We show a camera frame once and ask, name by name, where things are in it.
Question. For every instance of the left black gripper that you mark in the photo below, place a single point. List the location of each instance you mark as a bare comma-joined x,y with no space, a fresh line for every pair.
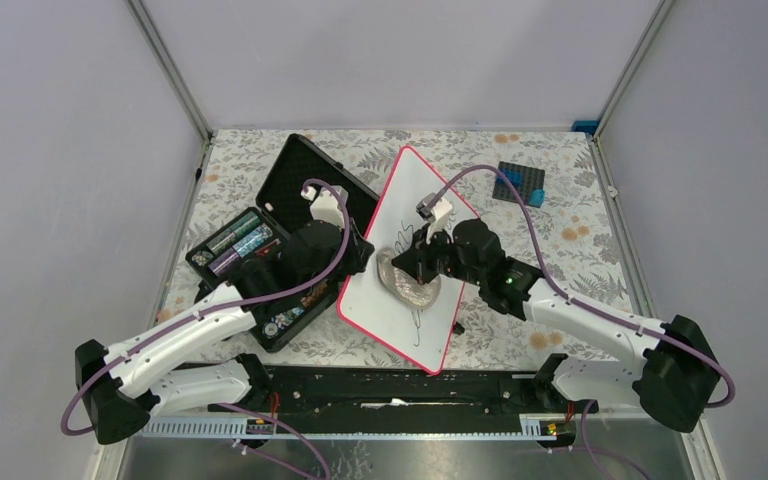
360,254

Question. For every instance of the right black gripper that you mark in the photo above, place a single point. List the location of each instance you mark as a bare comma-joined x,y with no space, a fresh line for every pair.
417,261

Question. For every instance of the glittery silver eraser pad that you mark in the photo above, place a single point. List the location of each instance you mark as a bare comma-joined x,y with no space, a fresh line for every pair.
403,287

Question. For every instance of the pink-framed whiteboard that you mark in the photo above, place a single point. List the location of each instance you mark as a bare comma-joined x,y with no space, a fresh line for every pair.
398,300

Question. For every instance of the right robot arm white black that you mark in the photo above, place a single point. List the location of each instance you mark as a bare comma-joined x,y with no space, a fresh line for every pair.
664,368

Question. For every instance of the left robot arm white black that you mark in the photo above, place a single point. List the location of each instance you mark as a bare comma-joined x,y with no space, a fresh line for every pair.
124,385

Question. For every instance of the black open carrying case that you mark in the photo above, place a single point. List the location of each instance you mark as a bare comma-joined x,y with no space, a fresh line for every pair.
244,250

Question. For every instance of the grey lego plate blue bricks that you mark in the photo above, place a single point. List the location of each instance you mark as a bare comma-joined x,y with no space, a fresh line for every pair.
528,182

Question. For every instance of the floral table cloth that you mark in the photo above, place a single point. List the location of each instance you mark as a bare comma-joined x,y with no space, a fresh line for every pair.
575,236

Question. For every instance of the blue corner block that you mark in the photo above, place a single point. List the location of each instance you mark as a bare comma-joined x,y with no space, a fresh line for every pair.
588,127

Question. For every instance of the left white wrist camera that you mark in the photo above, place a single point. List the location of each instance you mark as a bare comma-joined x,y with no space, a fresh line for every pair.
325,205

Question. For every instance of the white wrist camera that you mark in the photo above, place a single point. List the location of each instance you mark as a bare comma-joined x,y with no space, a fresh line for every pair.
325,205
436,212

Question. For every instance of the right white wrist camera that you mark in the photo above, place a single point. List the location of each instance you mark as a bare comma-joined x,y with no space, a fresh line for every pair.
436,212

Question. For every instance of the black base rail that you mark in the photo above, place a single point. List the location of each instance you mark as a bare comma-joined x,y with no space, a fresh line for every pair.
344,400

